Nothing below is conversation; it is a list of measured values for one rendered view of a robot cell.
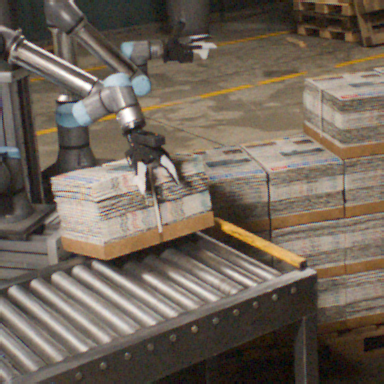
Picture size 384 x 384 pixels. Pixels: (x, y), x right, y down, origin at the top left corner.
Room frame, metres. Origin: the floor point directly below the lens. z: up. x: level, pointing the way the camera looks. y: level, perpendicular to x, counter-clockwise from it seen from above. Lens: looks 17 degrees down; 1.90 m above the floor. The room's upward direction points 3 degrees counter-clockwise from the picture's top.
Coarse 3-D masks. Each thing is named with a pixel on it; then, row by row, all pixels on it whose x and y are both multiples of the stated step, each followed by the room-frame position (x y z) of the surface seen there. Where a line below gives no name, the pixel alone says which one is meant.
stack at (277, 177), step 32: (224, 160) 3.22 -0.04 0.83; (256, 160) 3.23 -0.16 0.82; (288, 160) 3.18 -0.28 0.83; (320, 160) 3.16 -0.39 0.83; (352, 160) 3.16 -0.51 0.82; (224, 192) 3.02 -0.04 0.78; (256, 192) 3.06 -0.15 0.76; (288, 192) 3.09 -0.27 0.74; (320, 192) 3.12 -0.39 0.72; (352, 192) 3.16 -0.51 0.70; (320, 224) 3.12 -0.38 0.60; (352, 224) 3.15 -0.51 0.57; (256, 256) 3.05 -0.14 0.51; (320, 256) 3.12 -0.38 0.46; (352, 256) 3.15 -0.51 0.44; (320, 288) 3.12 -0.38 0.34; (352, 288) 3.15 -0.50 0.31; (320, 320) 3.11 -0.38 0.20; (256, 352) 3.05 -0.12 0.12; (288, 352) 3.08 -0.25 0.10; (352, 352) 3.15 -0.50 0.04
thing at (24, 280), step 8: (200, 232) 2.68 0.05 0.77; (208, 232) 2.69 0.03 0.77; (80, 256) 2.48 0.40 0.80; (88, 256) 2.48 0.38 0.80; (56, 264) 2.44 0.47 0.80; (64, 264) 2.43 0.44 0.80; (72, 264) 2.43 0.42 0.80; (88, 264) 2.45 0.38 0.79; (32, 272) 2.39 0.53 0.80; (40, 272) 2.39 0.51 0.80; (48, 272) 2.39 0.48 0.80; (64, 272) 2.40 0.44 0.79; (8, 280) 2.35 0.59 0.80; (16, 280) 2.35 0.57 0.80; (24, 280) 2.34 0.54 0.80; (32, 280) 2.35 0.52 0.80; (48, 280) 2.38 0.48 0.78; (0, 288) 2.30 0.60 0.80; (8, 288) 2.31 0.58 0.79; (24, 288) 2.33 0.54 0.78; (0, 320) 2.29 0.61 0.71
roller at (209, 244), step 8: (192, 240) 2.59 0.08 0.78; (200, 240) 2.57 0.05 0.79; (208, 240) 2.55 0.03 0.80; (216, 240) 2.55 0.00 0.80; (208, 248) 2.52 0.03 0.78; (216, 248) 2.50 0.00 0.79; (224, 248) 2.48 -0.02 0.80; (224, 256) 2.46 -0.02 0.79; (232, 256) 2.44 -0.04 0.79; (240, 256) 2.42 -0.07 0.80; (232, 264) 2.42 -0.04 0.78; (240, 264) 2.40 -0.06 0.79; (248, 264) 2.37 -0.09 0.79; (256, 264) 2.36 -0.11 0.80; (256, 272) 2.34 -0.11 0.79; (264, 272) 2.32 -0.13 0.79; (272, 272) 2.30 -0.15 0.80; (264, 280) 2.30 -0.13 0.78
